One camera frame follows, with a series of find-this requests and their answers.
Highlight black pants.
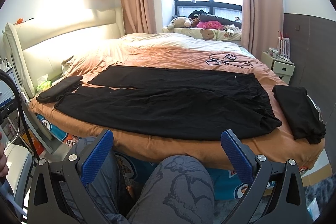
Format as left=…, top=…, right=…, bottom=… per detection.
left=55, top=65, right=282, bottom=141

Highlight person's left hand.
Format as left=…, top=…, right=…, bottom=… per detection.
left=0, top=143, right=9, bottom=178

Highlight orange bed blanket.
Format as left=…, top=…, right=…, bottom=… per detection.
left=28, top=32, right=326, bottom=171

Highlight folded black garment right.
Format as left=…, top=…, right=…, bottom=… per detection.
left=272, top=85, right=326, bottom=144

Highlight folded black garment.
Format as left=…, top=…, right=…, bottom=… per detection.
left=272, top=85, right=326, bottom=144
left=36, top=76, right=83, bottom=103

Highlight green tissue pack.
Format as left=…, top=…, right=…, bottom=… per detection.
left=37, top=80, right=52, bottom=93

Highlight folded black garment left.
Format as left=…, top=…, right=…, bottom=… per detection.
left=36, top=76, right=83, bottom=103

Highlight white bedside cabinet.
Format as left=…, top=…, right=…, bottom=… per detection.
left=261, top=52, right=295, bottom=84

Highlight cream padded headboard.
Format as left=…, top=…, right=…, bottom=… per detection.
left=2, top=7, right=125, bottom=98

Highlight bear print cushion bedding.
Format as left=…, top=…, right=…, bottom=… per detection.
left=162, top=27, right=242, bottom=42

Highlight pink plush item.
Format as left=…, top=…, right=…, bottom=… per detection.
left=197, top=20, right=223, bottom=30

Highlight beige plush toy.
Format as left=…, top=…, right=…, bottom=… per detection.
left=167, top=16, right=193, bottom=30

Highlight black cables on bed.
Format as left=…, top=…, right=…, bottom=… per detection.
left=205, top=53, right=254, bottom=69

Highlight white wire rack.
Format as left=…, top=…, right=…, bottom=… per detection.
left=278, top=31, right=290, bottom=59

